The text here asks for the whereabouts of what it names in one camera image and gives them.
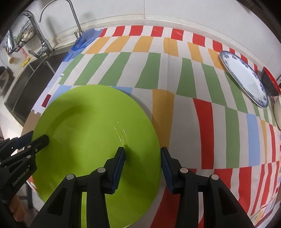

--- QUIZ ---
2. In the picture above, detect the green plate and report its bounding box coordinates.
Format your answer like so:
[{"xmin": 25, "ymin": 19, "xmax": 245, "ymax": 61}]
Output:
[{"xmin": 32, "ymin": 85, "xmax": 161, "ymax": 227}]

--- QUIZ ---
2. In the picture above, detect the red black bowl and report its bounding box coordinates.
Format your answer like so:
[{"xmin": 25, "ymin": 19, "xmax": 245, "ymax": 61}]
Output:
[{"xmin": 261, "ymin": 67, "xmax": 280, "ymax": 96}]

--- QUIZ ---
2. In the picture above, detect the blue white plate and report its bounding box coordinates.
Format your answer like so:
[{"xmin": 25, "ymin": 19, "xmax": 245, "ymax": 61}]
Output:
[{"xmin": 219, "ymin": 50, "xmax": 269, "ymax": 108}]

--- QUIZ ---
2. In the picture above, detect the white bowl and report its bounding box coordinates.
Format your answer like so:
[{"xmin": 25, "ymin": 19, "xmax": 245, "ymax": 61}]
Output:
[{"xmin": 273, "ymin": 96, "xmax": 281, "ymax": 130}]

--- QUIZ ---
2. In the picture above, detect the steel kitchen sink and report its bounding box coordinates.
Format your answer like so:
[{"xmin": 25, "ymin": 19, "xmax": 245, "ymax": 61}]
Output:
[{"xmin": 4, "ymin": 50, "xmax": 67, "ymax": 126}]

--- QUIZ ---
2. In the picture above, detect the colourful striped cloth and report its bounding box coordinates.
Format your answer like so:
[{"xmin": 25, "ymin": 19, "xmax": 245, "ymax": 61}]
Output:
[{"xmin": 24, "ymin": 25, "xmax": 280, "ymax": 227}]

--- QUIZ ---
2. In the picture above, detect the chrome pull-down faucet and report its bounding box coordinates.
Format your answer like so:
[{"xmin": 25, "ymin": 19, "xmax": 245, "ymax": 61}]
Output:
[{"xmin": 9, "ymin": 10, "xmax": 54, "ymax": 59}]

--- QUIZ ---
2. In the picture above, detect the thin gooseneck faucet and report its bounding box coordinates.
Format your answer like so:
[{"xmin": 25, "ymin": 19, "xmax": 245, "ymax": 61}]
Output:
[{"xmin": 38, "ymin": 1, "xmax": 83, "ymax": 38}]

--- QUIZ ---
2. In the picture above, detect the wire sink basket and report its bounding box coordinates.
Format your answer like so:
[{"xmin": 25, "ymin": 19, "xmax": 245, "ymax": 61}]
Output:
[{"xmin": 6, "ymin": 20, "xmax": 36, "ymax": 55}]

